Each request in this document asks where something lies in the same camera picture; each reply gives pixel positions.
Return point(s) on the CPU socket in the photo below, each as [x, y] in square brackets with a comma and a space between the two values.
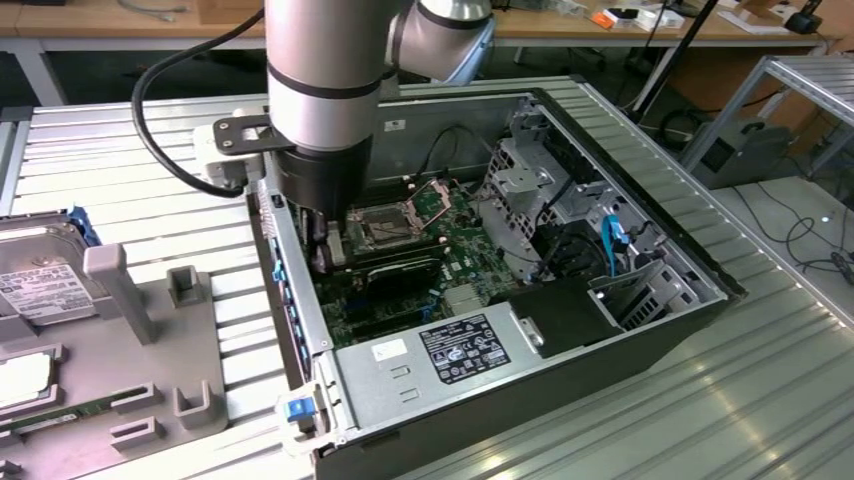
[390, 227]

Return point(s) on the grey power supply unit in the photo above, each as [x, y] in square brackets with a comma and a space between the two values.
[374, 380]

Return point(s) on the green Dell motherboard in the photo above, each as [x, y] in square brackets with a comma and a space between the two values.
[461, 240]

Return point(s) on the black RAM slot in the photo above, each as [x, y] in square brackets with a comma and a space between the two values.
[387, 193]
[400, 244]
[400, 251]
[387, 182]
[387, 199]
[387, 188]

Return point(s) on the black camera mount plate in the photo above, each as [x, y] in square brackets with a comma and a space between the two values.
[230, 140]

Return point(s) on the blue case latch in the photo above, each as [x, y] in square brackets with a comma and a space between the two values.
[296, 409]

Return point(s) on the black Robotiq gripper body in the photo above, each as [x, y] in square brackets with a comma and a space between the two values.
[323, 180]

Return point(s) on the black open PC case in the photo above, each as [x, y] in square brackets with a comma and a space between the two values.
[467, 440]

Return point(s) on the black desk device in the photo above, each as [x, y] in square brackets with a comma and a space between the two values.
[801, 20]

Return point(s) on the metal socket cover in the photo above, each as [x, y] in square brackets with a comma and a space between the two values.
[430, 200]

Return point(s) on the aluminium profile frame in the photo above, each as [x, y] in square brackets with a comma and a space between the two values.
[801, 75]

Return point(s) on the green RAM stick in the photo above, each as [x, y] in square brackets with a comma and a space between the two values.
[60, 417]

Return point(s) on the black tripod pole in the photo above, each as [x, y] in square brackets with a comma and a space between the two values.
[674, 55]

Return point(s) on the hard disk with blue carrier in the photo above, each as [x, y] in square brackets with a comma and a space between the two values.
[40, 280]

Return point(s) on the black short expansion slot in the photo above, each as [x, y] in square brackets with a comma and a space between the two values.
[360, 317]

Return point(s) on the silver chipset heatsink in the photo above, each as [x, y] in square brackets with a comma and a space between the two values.
[463, 297]

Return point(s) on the grey box device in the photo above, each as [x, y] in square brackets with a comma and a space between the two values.
[754, 150]

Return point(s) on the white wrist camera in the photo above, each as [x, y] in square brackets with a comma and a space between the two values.
[227, 170]

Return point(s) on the silver metal drive cage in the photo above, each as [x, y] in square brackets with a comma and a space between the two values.
[527, 200]

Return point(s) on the aluminium side rail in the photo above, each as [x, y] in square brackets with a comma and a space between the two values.
[10, 160]

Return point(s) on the perforated metal disk bay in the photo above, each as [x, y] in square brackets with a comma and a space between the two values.
[641, 300]

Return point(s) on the grey printed parts rack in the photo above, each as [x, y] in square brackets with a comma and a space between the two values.
[87, 370]

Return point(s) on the black long expansion slot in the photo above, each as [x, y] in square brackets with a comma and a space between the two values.
[394, 322]
[394, 333]

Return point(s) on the long wooden workbench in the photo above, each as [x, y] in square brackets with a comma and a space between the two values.
[547, 29]

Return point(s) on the silver CPU chip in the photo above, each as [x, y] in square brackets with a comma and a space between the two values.
[23, 380]

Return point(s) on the green graphics card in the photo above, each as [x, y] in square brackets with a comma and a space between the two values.
[400, 280]

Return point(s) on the orange white small box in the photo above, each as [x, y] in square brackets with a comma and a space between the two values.
[603, 19]

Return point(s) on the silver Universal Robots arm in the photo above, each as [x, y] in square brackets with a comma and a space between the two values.
[320, 75]

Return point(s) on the black plastic cover box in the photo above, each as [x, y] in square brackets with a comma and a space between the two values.
[567, 320]

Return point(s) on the brown cardboard box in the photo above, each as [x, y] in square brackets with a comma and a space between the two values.
[761, 10]

